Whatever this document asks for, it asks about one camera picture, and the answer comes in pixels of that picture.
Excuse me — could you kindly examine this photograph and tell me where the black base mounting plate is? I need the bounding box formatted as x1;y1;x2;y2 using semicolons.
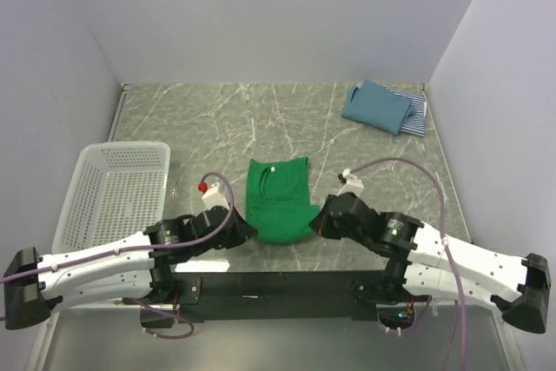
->
143;270;427;323

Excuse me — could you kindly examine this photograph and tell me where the blue white striped tank top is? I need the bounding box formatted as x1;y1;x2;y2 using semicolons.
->
392;89;427;137

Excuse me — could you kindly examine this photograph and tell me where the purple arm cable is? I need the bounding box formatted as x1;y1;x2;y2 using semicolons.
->
351;156;468;371
0;170;236;340

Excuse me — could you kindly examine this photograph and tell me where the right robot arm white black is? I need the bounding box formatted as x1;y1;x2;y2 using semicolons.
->
309;193;551;334

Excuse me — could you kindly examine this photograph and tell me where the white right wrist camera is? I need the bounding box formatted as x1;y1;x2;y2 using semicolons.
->
336;169;364;197

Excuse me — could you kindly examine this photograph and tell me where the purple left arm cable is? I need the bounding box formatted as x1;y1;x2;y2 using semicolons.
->
0;170;236;340

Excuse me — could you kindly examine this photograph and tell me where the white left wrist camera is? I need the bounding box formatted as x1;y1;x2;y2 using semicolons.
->
197;182;229;210

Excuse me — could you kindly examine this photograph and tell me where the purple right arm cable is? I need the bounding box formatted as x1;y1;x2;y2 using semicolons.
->
351;156;468;371

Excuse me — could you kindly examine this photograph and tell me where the green tank top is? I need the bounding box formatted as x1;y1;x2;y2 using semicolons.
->
245;156;319;245

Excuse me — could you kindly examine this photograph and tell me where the teal blue tank top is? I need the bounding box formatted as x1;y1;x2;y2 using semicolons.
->
341;81;416;135

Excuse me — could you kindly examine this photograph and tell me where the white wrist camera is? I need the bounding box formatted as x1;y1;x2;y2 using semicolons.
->
336;169;364;197
197;182;229;210

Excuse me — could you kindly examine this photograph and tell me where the white plastic laundry basket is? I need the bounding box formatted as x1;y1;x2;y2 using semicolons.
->
51;141;170;254

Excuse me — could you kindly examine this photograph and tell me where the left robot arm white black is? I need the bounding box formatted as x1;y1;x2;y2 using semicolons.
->
1;207;257;330

